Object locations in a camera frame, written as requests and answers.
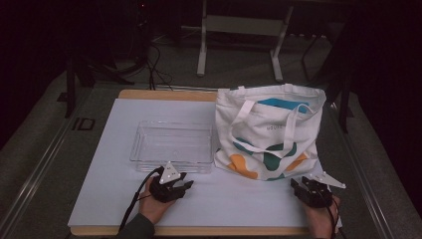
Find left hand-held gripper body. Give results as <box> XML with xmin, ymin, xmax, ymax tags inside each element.
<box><xmin>148</xmin><ymin>161</ymin><xmax>187</xmax><ymax>203</ymax></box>

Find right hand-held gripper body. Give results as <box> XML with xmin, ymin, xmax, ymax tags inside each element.
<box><xmin>293</xmin><ymin>171</ymin><xmax>346</xmax><ymax>209</ymax></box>

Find clear plastic tray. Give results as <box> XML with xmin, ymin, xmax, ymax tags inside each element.
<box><xmin>128</xmin><ymin>119</ymin><xmax>214</xmax><ymax>174</ymax></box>

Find white patterned tote bag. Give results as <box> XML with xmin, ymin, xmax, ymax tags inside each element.
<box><xmin>213</xmin><ymin>83</ymin><xmax>327</xmax><ymax>182</ymax></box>

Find person's left hand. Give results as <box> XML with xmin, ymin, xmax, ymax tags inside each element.
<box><xmin>138</xmin><ymin>175</ymin><xmax>177</xmax><ymax>225</ymax></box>

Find person's right hand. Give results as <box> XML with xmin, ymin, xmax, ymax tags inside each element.
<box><xmin>300</xmin><ymin>193</ymin><xmax>341</xmax><ymax>239</ymax></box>

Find black stand with thin legs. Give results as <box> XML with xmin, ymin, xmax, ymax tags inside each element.
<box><xmin>287</xmin><ymin>33</ymin><xmax>354</xmax><ymax>133</ymax></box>

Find black stand with long feet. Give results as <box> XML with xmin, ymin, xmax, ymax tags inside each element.
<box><xmin>64</xmin><ymin>56</ymin><xmax>135</xmax><ymax>119</ymax></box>

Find white metal stand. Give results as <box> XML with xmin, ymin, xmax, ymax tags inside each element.
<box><xmin>180</xmin><ymin>0</ymin><xmax>295</xmax><ymax>83</ymax></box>

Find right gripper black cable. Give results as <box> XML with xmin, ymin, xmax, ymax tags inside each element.
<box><xmin>326</xmin><ymin>195</ymin><xmax>347</xmax><ymax>239</ymax></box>

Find metal floor rail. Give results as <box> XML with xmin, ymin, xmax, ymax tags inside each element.
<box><xmin>0</xmin><ymin>89</ymin><xmax>91</xmax><ymax>239</ymax></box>
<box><xmin>327</xmin><ymin>103</ymin><xmax>396</xmax><ymax>239</ymax></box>

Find black floor cables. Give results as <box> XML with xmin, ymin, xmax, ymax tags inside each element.
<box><xmin>145</xmin><ymin>43</ymin><xmax>173</xmax><ymax>92</ymax></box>

